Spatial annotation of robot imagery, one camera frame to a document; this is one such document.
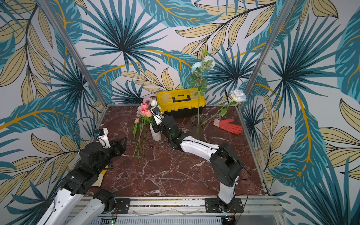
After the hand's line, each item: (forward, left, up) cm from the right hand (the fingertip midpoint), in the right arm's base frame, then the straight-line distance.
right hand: (154, 114), depth 80 cm
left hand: (-17, +15, -2) cm, 22 cm away
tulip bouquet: (-3, +5, +2) cm, 6 cm away
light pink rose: (+19, +16, -19) cm, 32 cm away
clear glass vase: (+1, -26, -8) cm, 27 cm away
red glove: (+11, -50, -26) cm, 58 cm away
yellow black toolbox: (+19, -16, -10) cm, 27 cm away
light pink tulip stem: (+8, +18, -23) cm, 31 cm away
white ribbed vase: (-3, +1, -19) cm, 20 cm away
